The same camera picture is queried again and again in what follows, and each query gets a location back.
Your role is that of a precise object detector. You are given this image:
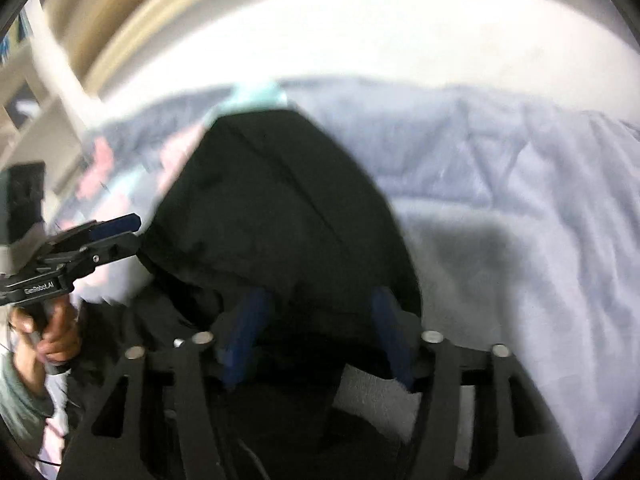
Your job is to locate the black hooded jacket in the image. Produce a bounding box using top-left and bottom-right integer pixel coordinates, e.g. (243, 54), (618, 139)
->
(122, 110), (421, 479)

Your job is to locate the grey floral bed blanket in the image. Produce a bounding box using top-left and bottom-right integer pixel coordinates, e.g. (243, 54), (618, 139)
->
(54, 77), (639, 479)

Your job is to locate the person's left hand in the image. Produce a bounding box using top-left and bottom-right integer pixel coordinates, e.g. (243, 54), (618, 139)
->
(10, 296), (81, 366)

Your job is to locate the green left sleeve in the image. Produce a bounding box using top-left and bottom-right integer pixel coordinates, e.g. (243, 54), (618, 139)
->
(1, 353), (55, 456)

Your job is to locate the white bookshelf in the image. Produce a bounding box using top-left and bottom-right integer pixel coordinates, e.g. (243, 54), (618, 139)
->
(1, 0), (102, 198)

